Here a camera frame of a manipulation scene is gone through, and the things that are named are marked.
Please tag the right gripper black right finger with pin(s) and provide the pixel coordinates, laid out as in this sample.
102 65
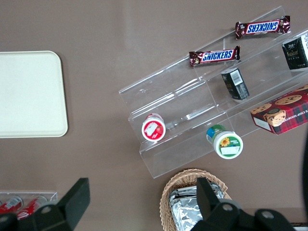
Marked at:
207 202

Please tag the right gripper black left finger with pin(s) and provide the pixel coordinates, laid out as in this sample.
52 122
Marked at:
74 199

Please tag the light wicker oval basket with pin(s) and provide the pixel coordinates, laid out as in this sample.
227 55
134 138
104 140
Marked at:
166 199

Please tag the cream plastic tray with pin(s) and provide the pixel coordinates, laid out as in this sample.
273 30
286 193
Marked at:
29 93

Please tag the clear acrylic bottle rack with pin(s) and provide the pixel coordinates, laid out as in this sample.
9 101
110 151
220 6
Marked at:
51 195

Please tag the foil wrapped pack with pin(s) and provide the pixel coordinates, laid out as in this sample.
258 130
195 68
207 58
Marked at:
185 211
171 201

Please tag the green lid sunflower cup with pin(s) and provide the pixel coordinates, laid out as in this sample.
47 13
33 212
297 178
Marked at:
227 145

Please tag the red lid strawberry cup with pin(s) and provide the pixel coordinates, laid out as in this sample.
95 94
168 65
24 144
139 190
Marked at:
153 130

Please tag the clear acrylic stepped display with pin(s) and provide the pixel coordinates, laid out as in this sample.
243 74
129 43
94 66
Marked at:
173 101

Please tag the red tartan cookie box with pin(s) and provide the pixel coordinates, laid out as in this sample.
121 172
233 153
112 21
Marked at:
286 113

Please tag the small black barcode carton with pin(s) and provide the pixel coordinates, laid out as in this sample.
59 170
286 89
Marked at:
237 84

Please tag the Snickers bar brown wrapper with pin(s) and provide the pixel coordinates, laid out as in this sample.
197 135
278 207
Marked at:
216 55
262 27

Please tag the small black gold-print carton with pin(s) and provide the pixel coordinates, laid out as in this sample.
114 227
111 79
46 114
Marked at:
296 54

